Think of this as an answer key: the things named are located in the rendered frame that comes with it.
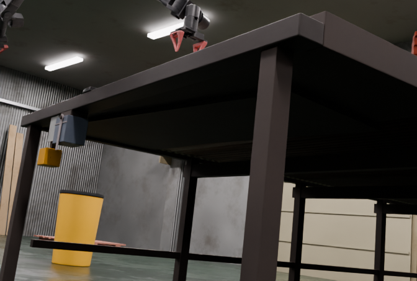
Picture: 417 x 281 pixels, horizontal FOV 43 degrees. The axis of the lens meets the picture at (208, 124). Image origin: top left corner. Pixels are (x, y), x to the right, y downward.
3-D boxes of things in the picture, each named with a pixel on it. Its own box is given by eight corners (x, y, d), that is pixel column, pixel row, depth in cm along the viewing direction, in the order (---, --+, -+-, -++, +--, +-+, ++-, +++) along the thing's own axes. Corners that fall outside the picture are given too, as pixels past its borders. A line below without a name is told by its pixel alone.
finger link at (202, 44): (205, 59, 206) (208, 37, 209) (192, 54, 202) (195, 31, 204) (194, 62, 212) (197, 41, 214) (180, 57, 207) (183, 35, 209)
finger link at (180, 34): (192, 54, 202) (195, 31, 204) (177, 48, 198) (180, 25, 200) (180, 57, 207) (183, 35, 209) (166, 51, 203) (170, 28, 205)
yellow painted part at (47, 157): (43, 164, 239) (51, 114, 244) (36, 165, 246) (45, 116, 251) (59, 167, 244) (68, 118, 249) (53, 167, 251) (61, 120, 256)
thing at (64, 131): (59, 149, 223) (66, 107, 227) (47, 151, 235) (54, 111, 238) (84, 153, 230) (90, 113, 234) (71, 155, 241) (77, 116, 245)
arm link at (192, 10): (183, 2, 208) (196, 1, 206) (192, 10, 214) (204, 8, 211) (181, 18, 207) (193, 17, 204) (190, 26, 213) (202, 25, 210)
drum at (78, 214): (74, 262, 512) (85, 194, 526) (103, 267, 487) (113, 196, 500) (38, 260, 480) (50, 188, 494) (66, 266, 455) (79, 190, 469)
